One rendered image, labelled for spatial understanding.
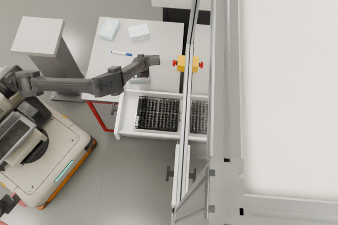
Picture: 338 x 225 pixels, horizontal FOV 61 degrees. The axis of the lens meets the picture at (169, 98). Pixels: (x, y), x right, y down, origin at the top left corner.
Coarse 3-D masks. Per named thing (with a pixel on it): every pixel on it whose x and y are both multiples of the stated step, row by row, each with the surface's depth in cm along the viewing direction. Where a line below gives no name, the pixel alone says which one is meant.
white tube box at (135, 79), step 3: (135, 75) 174; (132, 78) 173; (135, 78) 173; (138, 78) 173; (141, 78) 173; (144, 78) 173; (147, 78) 173; (129, 81) 175; (132, 81) 175; (135, 81) 175; (138, 81) 176; (141, 81) 176; (144, 81) 176; (147, 81) 176
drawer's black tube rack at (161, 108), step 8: (144, 96) 157; (144, 104) 155; (152, 104) 156; (160, 104) 159; (168, 104) 156; (176, 104) 156; (144, 112) 154; (152, 112) 154; (160, 112) 154; (168, 112) 154; (176, 112) 158; (144, 120) 155; (152, 120) 152; (160, 120) 152; (168, 120) 156; (176, 120) 156; (136, 128) 153; (144, 128) 154; (152, 128) 153; (160, 128) 150; (168, 128) 153; (176, 128) 153
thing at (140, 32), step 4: (144, 24) 188; (128, 28) 187; (132, 28) 187; (136, 28) 187; (140, 28) 187; (144, 28) 187; (132, 32) 185; (136, 32) 185; (140, 32) 185; (144, 32) 186; (148, 32) 186; (132, 36) 184; (136, 36) 184; (140, 36) 185; (144, 36) 187; (148, 36) 188; (132, 40) 187; (136, 40) 188
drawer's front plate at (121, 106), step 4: (124, 88) 156; (124, 92) 157; (120, 96) 154; (124, 96) 158; (120, 100) 153; (124, 100) 159; (120, 104) 152; (124, 104) 161; (120, 108) 151; (120, 112) 150; (120, 116) 151; (116, 120) 148; (120, 120) 152; (116, 124) 148; (120, 124) 153; (116, 128) 147; (120, 128) 154; (116, 132) 146; (116, 136) 150; (120, 136) 156
